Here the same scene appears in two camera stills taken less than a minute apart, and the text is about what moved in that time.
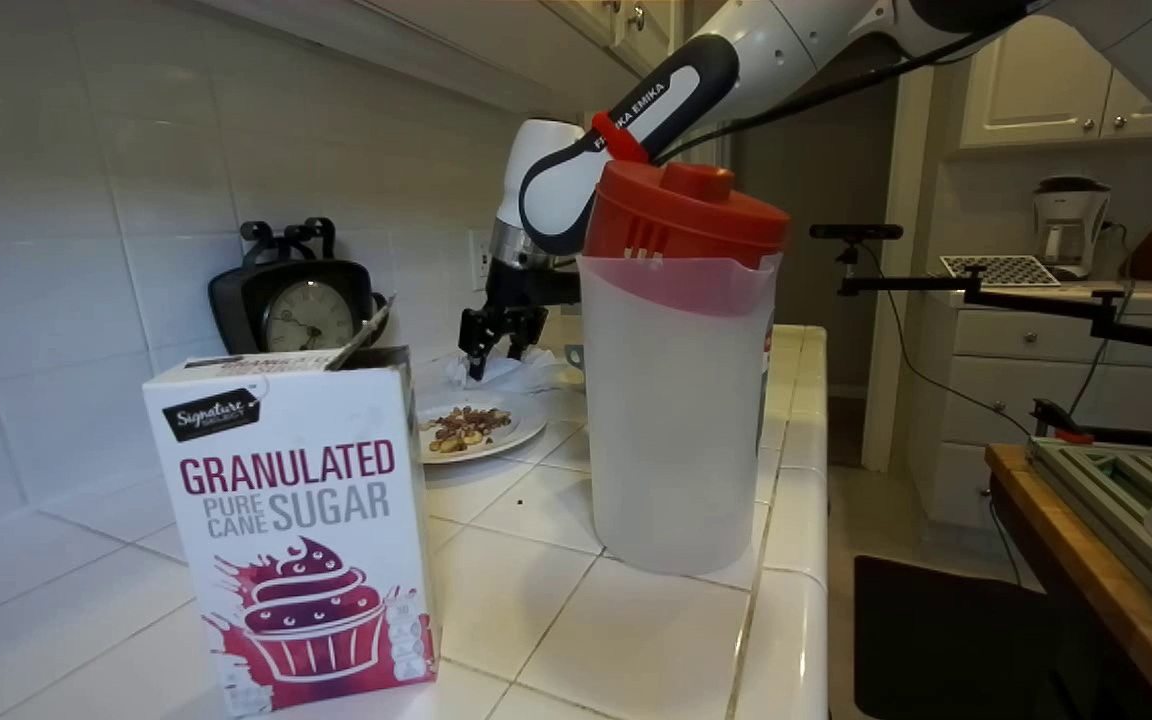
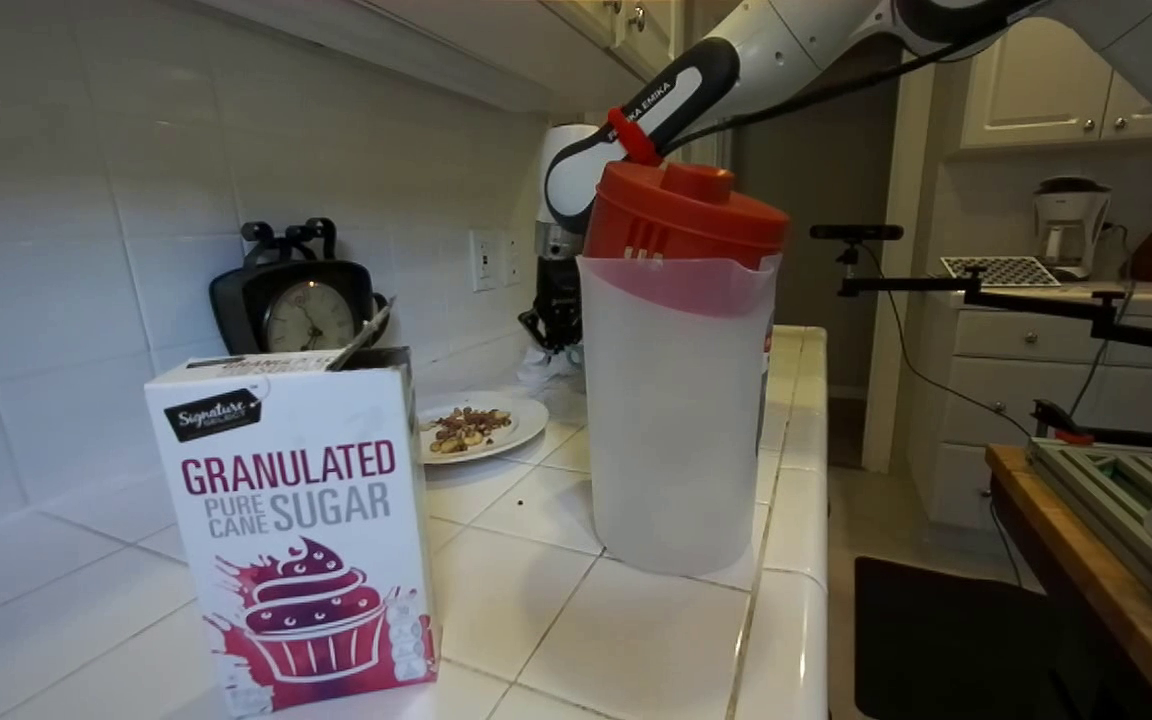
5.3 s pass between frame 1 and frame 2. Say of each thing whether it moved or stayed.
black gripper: moved
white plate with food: stayed
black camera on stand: stayed
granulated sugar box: stayed
